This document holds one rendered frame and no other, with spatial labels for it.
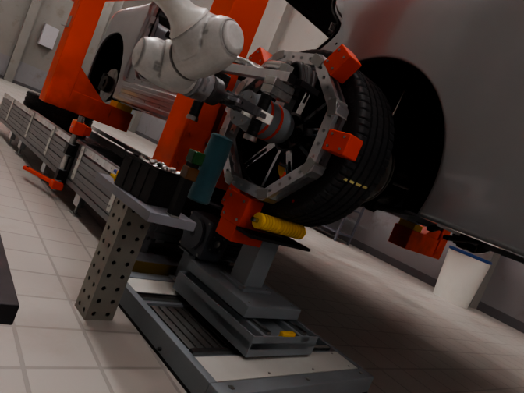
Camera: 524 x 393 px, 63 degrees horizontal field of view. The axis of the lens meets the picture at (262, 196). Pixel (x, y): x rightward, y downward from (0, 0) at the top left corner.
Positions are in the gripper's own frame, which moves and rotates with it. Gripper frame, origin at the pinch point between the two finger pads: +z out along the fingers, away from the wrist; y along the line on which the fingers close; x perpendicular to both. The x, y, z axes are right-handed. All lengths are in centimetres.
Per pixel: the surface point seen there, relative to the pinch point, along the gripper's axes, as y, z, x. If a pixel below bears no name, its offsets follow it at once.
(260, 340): 13, 27, -67
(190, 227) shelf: -5.6, -3.5, -39.6
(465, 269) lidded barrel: -94, 487, -35
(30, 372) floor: 1, -38, -83
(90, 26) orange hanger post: -248, 24, 34
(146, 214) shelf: -7.0, -18.7, -39.0
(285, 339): 13, 39, -67
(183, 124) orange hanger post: -56, 12, -10
